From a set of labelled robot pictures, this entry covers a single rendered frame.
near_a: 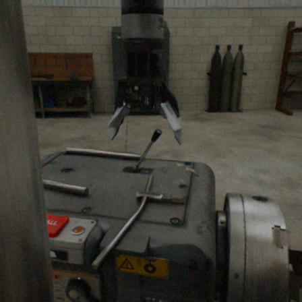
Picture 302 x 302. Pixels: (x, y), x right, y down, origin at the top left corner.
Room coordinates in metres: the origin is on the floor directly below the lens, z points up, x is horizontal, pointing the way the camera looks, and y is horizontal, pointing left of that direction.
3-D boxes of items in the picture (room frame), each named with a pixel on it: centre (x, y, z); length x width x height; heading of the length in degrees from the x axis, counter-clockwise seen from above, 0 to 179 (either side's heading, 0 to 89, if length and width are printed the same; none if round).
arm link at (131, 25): (0.55, 0.01, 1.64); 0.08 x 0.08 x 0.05
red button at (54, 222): (0.51, 0.21, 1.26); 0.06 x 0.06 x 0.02; 78
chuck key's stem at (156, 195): (0.61, -0.02, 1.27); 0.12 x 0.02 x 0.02; 82
